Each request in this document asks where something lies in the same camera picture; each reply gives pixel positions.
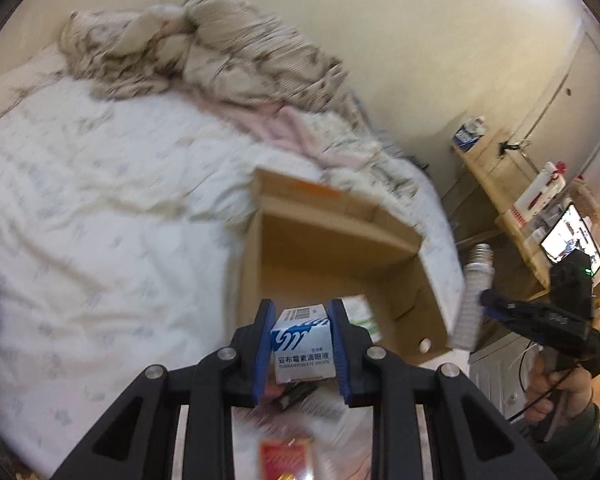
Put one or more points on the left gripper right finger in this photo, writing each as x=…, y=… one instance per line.
x=349, y=345

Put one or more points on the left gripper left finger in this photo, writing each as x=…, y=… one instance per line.
x=248, y=375

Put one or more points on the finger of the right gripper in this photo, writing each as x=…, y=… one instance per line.
x=520, y=317

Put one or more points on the white blue eye drops box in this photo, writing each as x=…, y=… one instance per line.
x=302, y=345

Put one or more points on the red gold box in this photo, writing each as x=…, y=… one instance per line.
x=289, y=459

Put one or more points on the green white medicine box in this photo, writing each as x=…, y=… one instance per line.
x=360, y=315

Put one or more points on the computer monitor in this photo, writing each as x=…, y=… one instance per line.
x=571, y=233

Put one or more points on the open cardboard box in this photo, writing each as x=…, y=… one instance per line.
x=307, y=243

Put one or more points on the blue white tissue pack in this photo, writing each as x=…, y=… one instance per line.
x=469, y=133

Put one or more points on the white floral bed sheet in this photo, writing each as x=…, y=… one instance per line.
x=121, y=229

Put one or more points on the pink blanket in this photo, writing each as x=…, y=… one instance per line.
x=325, y=138

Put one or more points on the crumpled floral duvet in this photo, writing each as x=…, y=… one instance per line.
x=226, y=51

